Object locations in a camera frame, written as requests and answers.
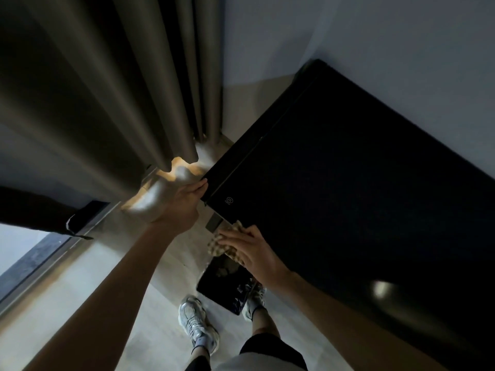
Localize person's right hand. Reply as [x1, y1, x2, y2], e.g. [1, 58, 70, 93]
[216, 225, 291, 290]

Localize person's left hand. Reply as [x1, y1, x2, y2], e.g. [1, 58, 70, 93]
[152, 178, 209, 236]

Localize beige checkered cleaning cloth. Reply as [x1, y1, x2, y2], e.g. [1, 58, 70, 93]
[207, 220, 248, 267]

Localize large black television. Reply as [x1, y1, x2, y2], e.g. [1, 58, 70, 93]
[200, 59, 495, 371]

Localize person's right forearm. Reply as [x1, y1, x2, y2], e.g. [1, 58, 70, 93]
[271, 269, 451, 371]

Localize person's left forearm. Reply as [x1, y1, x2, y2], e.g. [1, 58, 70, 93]
[22, 221, 182, 371]

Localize grey television stand neck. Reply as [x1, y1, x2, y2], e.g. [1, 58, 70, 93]
[205, 211, 229, 234]

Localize glossy black television base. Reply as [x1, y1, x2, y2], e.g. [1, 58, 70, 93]
[196, 254, 258, 316]

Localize silver right sneaker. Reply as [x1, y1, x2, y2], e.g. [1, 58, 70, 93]
[242, 280, 268, 322]

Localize silver sneaker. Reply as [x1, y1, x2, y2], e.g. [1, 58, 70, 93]
[242, 280, 268, 322]
[178, 295, 220, 356]

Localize person's right leg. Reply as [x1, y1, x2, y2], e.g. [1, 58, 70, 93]
[251, 305, 281, 340]

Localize person's leg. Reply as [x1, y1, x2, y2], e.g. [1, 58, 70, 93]
[189, 336, 211, 371]
[251, 305, 281, 340]

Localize silver left sneaker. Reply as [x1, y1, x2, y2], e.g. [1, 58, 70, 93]
[178, 295, 220, 356]

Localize black shorts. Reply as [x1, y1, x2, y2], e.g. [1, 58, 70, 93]
[185, 333, 309, 371]

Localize person's left leg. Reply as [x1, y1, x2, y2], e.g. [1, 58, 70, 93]
[189, 336, 211, 371]

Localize grey curtain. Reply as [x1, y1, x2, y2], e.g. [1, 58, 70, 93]
[0, 0, 224, 203]

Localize black curtain hem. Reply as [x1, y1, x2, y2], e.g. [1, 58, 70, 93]
[0, 185, 110, 241]

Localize dark window frame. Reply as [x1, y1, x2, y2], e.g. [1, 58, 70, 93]
[0, 166, 155, 317]

